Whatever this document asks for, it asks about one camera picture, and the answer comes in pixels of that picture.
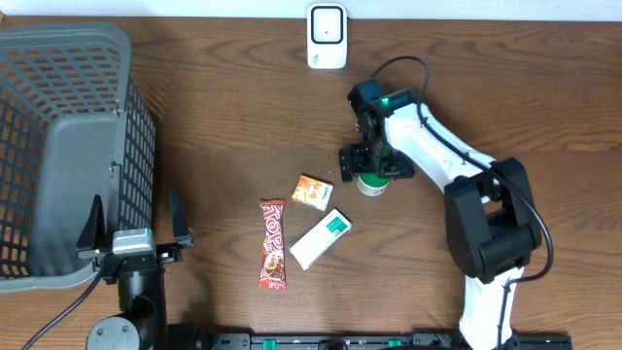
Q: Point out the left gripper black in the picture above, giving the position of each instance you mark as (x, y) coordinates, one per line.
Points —
(93, 235)

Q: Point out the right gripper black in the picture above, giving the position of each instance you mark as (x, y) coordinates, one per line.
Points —
(399, 166)

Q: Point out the green-lidded jar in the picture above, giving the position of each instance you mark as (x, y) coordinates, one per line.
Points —
(372, 184)

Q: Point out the small orange snack box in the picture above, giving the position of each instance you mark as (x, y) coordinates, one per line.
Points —
(313, 192)

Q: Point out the white green-labelled box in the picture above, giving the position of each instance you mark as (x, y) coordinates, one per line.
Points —
(315, 242)

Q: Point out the red chocolate bar wrapper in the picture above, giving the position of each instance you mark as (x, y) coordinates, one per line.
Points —
(273, 270)

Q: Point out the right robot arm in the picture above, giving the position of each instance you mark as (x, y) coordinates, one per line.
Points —
(490, 228)

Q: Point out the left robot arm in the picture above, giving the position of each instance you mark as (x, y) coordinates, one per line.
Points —
(142, 323)

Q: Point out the white barcode scanner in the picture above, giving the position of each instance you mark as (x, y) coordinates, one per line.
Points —
(327, 36)

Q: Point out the grey plastic basket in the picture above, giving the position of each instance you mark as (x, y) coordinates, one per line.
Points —
(74, 128)

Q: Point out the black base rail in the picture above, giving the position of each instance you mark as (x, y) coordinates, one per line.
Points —
(188, 336)

